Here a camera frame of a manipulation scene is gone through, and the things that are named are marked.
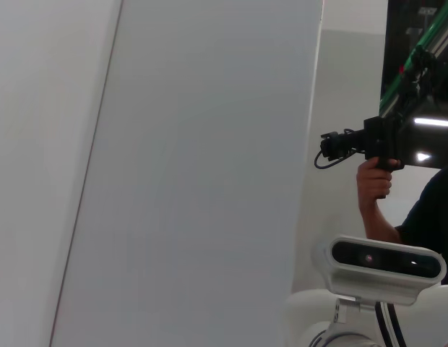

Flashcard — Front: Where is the person's hand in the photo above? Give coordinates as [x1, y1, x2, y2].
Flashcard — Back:
[356, 158, 393, 200]

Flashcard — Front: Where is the black handheld camera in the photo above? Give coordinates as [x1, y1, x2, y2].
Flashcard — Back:
[314, 115, 405, 200]

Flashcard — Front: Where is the person's forearm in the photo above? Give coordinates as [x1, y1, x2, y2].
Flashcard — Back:
[357, 194, 405, 245]

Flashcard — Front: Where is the person's dark shirt torso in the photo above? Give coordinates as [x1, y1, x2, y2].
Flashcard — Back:
[394, 162, 448, 290]

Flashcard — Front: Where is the dark glass window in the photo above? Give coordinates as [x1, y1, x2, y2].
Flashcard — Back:
[379, 0, 448, 169]

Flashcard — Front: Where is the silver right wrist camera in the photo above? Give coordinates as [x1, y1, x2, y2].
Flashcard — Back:
[324, 234, 447, 305]

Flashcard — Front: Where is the black camera cable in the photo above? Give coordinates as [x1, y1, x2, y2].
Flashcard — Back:
[374, 301, 389, 347]
[386, 302, 408, 347]

